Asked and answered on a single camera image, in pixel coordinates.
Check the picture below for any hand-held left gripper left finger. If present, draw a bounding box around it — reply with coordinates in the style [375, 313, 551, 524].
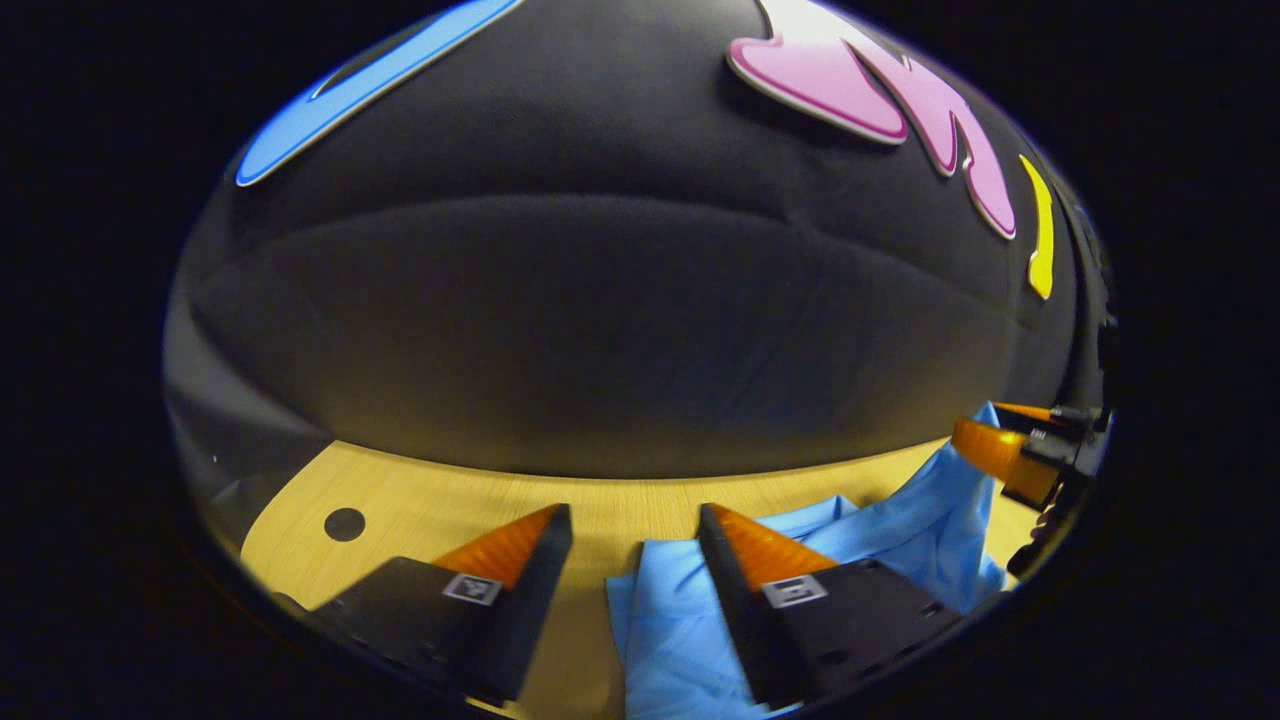
[311, 503, 574, 706]

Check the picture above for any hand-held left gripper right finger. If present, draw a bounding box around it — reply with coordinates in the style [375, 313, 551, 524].
[697, 502, 967, 710]

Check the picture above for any light blue T-shirt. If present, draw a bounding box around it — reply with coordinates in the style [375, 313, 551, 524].
[605, 402, 1012, 720]

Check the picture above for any black backdrop cloth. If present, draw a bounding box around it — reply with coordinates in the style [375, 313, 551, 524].
[165, 0, 1116, 561]

